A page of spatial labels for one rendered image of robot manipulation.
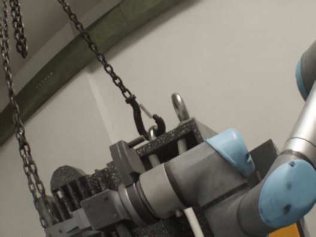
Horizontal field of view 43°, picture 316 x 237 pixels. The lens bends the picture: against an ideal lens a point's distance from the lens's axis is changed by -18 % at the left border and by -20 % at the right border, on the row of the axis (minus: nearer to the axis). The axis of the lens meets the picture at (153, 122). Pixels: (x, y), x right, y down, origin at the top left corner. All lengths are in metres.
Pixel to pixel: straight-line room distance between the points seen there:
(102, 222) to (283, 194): 0.27
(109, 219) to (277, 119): 1.53
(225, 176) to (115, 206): 0.15
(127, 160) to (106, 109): 1.87
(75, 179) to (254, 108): 1.26
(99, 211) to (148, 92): 1.79
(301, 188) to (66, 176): 0.65
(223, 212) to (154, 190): 0.10
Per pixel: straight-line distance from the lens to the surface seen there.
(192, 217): 0.92
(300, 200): 0.48
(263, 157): 0.80
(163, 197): 0.62
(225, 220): 0.59
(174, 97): 0.93
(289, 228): 0.76
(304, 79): 0.85
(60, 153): 2.66
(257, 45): 2.14
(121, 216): 0.60
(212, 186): 0.60
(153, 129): 1.07
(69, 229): 0.66
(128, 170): 0.64
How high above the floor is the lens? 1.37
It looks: 17 degrees up
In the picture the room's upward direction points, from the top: 24 degrees counter-clockwise
